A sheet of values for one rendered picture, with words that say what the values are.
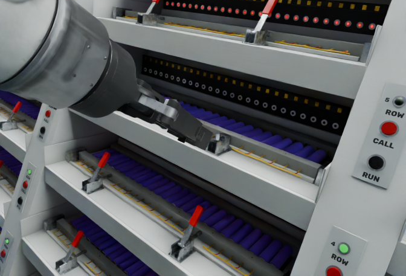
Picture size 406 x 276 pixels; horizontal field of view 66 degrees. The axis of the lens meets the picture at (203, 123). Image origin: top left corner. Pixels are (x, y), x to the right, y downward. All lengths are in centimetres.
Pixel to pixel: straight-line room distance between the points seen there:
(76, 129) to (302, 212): 60
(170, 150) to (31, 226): 47
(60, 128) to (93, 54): 58
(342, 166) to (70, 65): 33
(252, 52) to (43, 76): 34
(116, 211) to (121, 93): 41
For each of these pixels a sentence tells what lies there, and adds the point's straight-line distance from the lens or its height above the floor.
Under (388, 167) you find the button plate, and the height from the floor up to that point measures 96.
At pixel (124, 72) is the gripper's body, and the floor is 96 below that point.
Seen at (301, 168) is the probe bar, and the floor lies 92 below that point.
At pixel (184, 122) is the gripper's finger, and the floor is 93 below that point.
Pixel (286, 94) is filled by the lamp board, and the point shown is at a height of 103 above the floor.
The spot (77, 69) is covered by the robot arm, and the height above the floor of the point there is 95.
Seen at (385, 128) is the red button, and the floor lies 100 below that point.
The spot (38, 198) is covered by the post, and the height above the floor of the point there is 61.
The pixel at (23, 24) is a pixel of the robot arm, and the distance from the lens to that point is 23.
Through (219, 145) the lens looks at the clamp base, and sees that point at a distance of 50.
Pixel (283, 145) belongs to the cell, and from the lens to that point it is 56.
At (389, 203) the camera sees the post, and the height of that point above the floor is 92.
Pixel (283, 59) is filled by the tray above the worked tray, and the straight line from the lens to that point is 49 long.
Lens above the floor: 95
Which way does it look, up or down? 3 degrees down
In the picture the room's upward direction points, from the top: 19 degrees clockwise
